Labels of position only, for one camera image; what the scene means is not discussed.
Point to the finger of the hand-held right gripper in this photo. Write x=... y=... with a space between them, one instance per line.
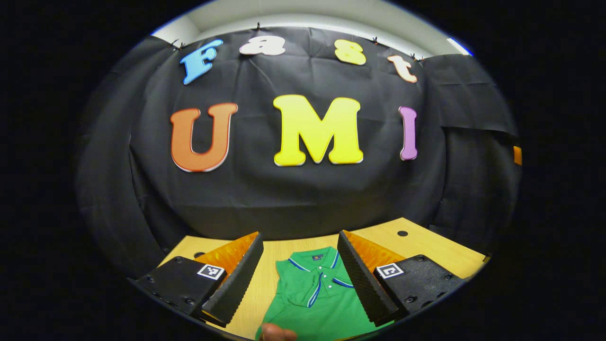
x=517 y=155

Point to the black backdrop cloth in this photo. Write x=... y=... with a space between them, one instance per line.
x=284 y=203

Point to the green T-shirt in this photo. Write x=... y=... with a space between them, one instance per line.
x=307 y=312

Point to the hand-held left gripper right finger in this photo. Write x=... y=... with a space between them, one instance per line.
x=362 y=284

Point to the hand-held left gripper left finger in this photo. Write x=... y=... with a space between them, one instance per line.
x=234 y=284

